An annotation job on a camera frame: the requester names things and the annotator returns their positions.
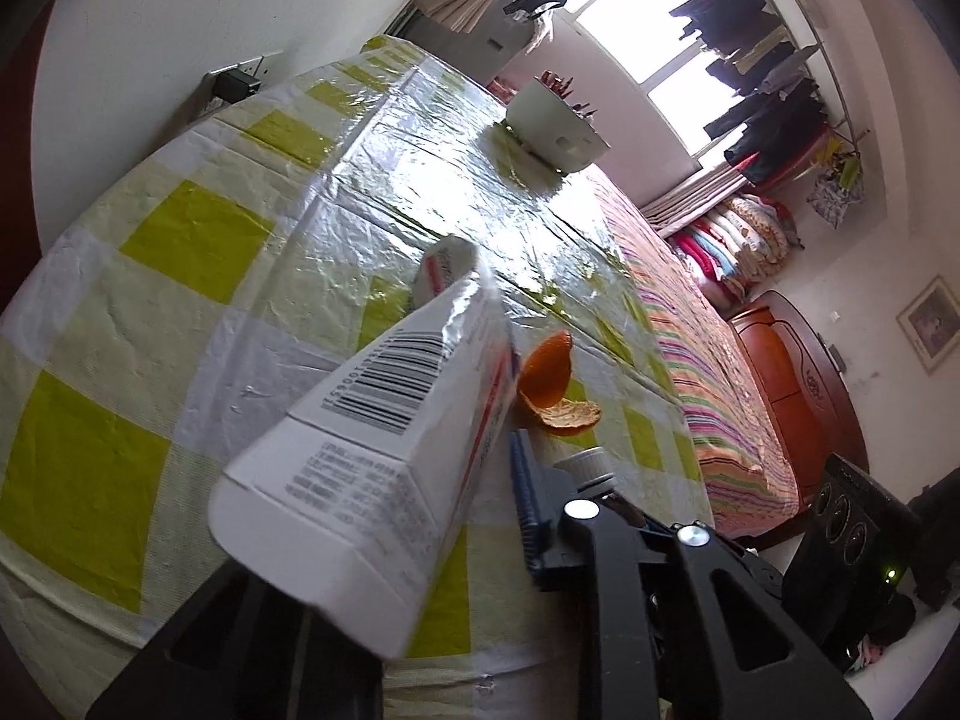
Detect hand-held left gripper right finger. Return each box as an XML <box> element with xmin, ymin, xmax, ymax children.
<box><xmin>508</xmin><ymin>429</ymin><xmax>875</xmax><ymax>720</ymax></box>

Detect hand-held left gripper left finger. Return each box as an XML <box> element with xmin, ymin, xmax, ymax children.
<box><xmin>86</xmin><ymin>559</ymin><xmax>383</xmax><ymax>720</ymax></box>

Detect white toothpaste tube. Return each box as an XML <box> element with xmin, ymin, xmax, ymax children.
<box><xmin>208</xmin><ymin>274</ymin><xmax>522</xmax><ymax>661</ymax></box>

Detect small white bottle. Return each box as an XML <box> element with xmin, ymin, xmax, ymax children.
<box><xmin>553</xmin><ymin>446</ymin><xmax>617</xmax><ymax>492</ymax></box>

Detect dark hanging coats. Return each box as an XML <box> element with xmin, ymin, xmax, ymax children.
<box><xmin>904</xmin><ymin>469</ymin><xmax>960</xmax><ymax>612</ymax></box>

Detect orange peel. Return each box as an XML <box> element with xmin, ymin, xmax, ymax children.
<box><xmin>517</xmin><ymin>330</ymin><xmax>603</xmax><ymax>432</ymax></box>

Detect wooden bed headboard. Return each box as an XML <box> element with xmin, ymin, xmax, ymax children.
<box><xmin>729</xmin><ymin>289</ymin><xmax>871</xmax><ymax>511</ymax></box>

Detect bed with striped cover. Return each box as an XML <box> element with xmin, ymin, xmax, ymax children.
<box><xmin>585</xmin><ymin>165</ymin><xmax>796</xmax><ymax>541</ymax></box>

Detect white red-label tube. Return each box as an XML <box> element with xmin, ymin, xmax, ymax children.
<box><xmin>409</xmin><ymin>234</ymin><xmax>481</xmax><ymax>308</ymax></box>

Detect stack of folded quilts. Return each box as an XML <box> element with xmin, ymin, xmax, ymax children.
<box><xmin>667</xmin><ymin>193</ymin><xmax>802</xmax><ymax>308</ymax></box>

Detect pink curtain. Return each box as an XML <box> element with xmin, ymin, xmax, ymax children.
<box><xmin>641</xmin><ymin>161</ymin><xmax>751</xmax><ymax>230</ymax></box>

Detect white utensil holder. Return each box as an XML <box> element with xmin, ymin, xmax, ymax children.
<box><xmin>504</xmin><ymin>73</ymin><xmax>610</xmax><ymax>173</ymax></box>

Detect white floor appliance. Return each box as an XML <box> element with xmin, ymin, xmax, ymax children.
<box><xmin>397</xmin><ymin>0</ymin><xmax>556</xmax><ymax>91</ymax></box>

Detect window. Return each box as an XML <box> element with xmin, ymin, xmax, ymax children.
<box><xmin>517</xmin><ymin>0</ymin><xmax>751</xmax><ymax>166</ymax></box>

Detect row of hanging clothes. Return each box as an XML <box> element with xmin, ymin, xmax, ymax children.
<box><xmin>667</xmin><ymin>0</ymin><xmax>863</xmax><ymax>226</ymax></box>

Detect framed wall picture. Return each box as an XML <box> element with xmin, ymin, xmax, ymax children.
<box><xmin>896</xmin><ymin>275</ymin><xmax>960</xmax><ymax>376</ymax></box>

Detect wall socket with charger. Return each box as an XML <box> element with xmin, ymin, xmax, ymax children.
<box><xmin>201</xmin><ymin>52</ymin><xmax>284</xmax><ymax>110</ymax></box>

